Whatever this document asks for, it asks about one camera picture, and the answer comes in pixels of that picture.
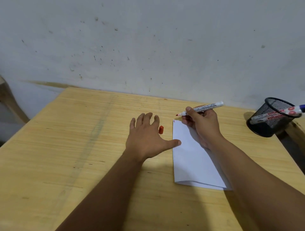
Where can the person's left hand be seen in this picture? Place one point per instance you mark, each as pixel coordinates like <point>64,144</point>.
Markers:
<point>145,140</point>

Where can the person's right hand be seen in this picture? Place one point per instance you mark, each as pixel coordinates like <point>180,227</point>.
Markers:
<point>206,127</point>

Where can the person's right thumb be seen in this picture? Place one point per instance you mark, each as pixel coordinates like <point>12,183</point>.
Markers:
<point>193,113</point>

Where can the person's left thumb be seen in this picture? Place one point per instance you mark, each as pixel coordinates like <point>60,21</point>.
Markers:
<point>172,143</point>

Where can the person's left middle finger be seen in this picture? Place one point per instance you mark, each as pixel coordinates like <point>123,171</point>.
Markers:
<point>148,119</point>

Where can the person's left little finger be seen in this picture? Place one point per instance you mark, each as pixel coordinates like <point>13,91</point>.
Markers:
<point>132,123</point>

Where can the white marker with red tip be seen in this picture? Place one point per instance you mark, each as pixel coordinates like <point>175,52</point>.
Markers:
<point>209,106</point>

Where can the person's left forearm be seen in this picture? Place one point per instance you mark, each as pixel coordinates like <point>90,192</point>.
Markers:
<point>104,197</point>

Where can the person's right forearm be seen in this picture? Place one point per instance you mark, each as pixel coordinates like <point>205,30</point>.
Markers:
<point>257,190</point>

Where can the red marker cap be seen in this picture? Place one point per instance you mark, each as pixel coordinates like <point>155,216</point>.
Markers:
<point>161,130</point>

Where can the folded white paper sheet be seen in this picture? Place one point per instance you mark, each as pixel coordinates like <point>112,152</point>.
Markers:
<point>190,164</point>

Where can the black mesh pen holder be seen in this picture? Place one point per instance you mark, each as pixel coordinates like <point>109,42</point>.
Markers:
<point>266,123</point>

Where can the white marker with blue cap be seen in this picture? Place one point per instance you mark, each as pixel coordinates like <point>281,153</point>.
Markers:
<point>293,110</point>

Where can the wooden chair frame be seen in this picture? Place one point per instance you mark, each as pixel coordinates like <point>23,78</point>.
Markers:
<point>10,102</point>

